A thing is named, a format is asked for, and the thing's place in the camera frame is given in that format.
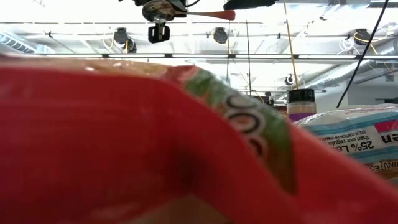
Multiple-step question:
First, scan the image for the blue white ramen packet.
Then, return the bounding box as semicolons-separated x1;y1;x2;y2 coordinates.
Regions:
292;104;398;187

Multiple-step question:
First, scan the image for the yellow cable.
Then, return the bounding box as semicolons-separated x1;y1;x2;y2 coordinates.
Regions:
282;0;299;90

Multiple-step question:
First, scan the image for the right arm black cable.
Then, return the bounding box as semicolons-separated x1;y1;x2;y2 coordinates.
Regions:
336;0;390;109

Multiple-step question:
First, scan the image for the long ceiling light bar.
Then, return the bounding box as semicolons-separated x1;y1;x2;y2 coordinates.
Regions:
34;53;398;60

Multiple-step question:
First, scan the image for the orange-handled metal spoon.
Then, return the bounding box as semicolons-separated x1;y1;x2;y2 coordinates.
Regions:
142;0;236;24

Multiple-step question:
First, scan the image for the grey ceiling duct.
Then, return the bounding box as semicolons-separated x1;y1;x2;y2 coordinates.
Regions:
304;58;398;90

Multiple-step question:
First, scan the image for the black-lid spice jar purple label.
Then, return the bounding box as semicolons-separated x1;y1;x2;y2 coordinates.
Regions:
286;89;317;124

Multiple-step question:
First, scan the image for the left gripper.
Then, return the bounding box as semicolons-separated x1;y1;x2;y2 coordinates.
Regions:
134;0;187;44

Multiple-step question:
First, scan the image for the orange-red ramen packet green stripe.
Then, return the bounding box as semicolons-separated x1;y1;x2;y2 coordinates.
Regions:
0;54;398;224

